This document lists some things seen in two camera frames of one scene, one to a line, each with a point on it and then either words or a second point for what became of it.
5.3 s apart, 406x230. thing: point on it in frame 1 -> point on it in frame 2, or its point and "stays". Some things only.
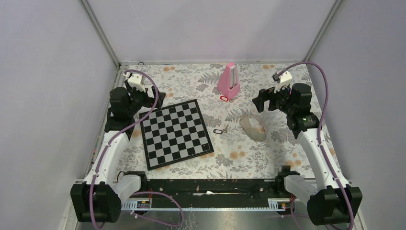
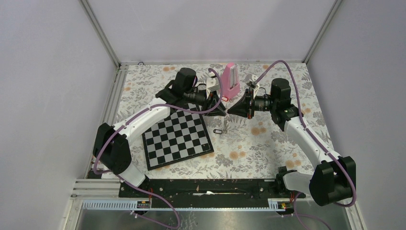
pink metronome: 228,83 stays
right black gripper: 268,94 -> 243,107
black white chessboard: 174,133 stays
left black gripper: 149,101 -> 210,103
